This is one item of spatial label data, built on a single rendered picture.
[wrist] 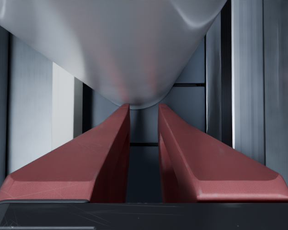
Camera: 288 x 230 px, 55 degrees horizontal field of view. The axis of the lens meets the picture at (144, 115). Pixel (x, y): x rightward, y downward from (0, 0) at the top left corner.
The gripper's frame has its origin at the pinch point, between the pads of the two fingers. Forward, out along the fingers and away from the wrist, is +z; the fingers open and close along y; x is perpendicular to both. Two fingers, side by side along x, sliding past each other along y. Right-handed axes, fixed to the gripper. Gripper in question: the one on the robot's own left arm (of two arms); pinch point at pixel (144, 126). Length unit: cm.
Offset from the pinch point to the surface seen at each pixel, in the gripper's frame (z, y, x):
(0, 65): 10.0, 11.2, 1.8
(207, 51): 7.3, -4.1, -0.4
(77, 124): 2.1, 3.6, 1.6
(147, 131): 4.0, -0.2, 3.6
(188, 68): 6.5, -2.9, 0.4
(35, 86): 10.2, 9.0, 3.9
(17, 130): 8.0, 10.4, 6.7
